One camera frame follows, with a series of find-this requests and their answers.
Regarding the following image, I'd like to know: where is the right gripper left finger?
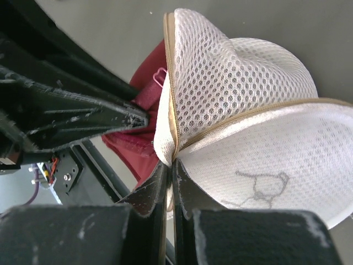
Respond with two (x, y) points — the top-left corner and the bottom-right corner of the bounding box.
(1, 163), (168, 264)

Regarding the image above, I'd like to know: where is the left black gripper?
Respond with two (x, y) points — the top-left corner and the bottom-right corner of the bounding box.
(1, 1), (148, 170)

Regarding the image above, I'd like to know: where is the dark red bra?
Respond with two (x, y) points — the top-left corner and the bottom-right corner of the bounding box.
(101, 41), (167, 186)

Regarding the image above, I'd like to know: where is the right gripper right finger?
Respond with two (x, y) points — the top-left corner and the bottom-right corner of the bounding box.
(172, 160), (342, 264)

